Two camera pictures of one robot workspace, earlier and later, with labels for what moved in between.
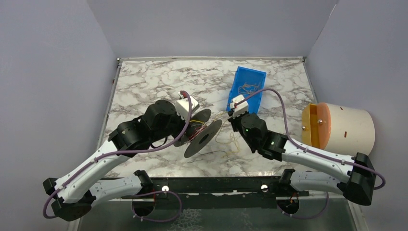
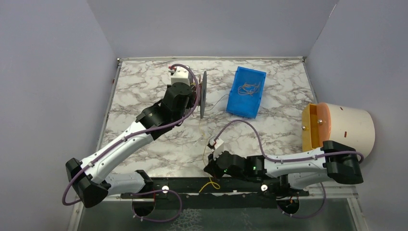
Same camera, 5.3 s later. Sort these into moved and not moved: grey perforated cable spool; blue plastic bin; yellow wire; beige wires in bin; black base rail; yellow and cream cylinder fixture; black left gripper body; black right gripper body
Moved: yellow wire; grey perforated cable spool; black right gripper body; black left gripper body
Not moved: yellow and cream cylinder fixture; blue plastic bin; beige wires in bin; black base rail
